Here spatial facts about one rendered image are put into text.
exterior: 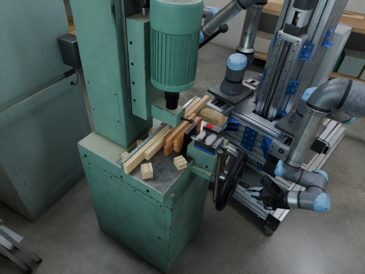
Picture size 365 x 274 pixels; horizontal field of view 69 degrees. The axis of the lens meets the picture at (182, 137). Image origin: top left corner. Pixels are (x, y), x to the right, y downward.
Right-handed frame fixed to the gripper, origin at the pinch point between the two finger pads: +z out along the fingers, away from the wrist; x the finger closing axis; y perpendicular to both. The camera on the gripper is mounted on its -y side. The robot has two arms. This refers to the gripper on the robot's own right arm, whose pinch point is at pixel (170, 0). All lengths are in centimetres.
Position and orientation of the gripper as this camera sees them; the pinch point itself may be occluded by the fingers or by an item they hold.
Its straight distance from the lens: 198.0
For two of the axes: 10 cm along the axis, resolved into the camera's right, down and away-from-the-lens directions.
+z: -8.7, -3.7, 3.2
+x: 4.9, -6.5, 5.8
